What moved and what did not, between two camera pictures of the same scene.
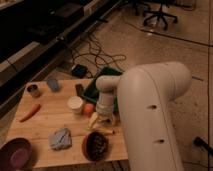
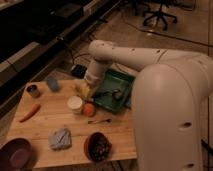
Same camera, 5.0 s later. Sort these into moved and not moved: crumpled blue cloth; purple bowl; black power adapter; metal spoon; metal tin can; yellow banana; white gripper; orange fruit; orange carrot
Moved: yellow banana; metal spoon; white gripper
Not moved: metal tin can; crumpled blue cloth; purple bowl; orange carrot; black power adapter; orange fruit
